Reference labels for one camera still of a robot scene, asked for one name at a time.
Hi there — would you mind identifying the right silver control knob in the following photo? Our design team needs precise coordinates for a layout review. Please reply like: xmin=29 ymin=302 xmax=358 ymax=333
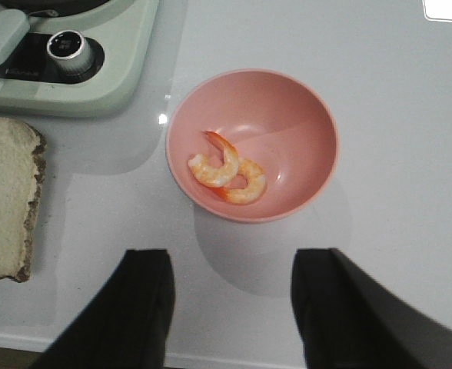
xmin=46 ymin=30 xmax=95 ymax=77

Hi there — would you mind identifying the black round frying pan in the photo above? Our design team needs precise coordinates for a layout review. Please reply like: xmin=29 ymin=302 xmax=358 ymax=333
xmin=0 ymin=0 xmax=108 ymax=14

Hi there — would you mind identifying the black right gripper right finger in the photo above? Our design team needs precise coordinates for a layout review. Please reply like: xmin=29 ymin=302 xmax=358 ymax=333
xmin=291 ymin=248 xmax=452 ymax=368

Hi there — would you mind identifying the pink bowl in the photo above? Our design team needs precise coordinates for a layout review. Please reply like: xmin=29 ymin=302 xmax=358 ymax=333
xmin=165 ymin=69 xmax=338 ymax=223

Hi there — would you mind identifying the bread slice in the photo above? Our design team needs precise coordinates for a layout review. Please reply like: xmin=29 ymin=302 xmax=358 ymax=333
xmin=0 ymin=117 xmax=46 ymax=282

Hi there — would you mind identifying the orange shrimp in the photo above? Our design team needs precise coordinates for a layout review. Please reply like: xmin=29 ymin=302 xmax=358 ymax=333
xmin=211 ymin=158 xmax=267 ymax=204
xmin=188 ymin=131 xmax=239 ymax=188

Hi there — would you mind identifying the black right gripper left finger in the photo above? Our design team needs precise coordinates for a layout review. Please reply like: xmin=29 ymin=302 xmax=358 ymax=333
xmin=32 ymin=249 xmax=175 ymax=368

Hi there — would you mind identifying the green breakfast maker base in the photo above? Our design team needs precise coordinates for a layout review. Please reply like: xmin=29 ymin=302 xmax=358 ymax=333
xmin=0 ymin=1 xmax=158 ymax=117

